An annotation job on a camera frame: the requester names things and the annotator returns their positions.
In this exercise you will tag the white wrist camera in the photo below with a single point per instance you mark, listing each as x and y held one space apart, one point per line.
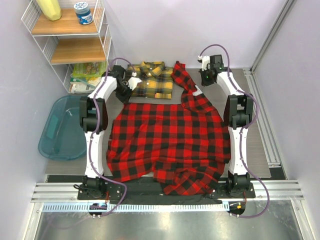
133 81
205 62

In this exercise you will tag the red black plaid shirt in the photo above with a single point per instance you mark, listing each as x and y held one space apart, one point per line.
185 146

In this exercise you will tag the blue white jar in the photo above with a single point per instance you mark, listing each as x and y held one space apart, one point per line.
83 13

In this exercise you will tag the white slotted cable duct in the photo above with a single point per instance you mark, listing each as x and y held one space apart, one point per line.
91 207

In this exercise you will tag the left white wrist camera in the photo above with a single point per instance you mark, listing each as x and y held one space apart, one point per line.
133 81

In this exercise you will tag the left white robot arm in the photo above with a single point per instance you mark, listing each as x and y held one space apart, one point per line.
93 119

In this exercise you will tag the stack of books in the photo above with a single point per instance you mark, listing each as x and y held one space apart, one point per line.
85 77

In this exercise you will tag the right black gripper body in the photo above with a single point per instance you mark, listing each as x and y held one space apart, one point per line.
205 75

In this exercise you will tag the teal plastic bin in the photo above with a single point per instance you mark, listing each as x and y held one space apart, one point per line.
62 138

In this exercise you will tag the yellow bottle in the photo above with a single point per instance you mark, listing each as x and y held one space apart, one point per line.
50 8

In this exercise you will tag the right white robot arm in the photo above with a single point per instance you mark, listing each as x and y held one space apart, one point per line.
238 114

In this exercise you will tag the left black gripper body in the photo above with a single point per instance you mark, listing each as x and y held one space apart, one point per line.
123 92

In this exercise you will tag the folded yellow plaid shirt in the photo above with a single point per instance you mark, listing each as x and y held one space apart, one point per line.
156 80

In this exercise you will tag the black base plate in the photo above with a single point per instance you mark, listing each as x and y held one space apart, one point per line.
146 191

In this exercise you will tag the white wire wooden shelf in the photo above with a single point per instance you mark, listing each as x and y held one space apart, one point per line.
66 42

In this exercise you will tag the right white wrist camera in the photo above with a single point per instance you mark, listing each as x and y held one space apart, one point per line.
205 62

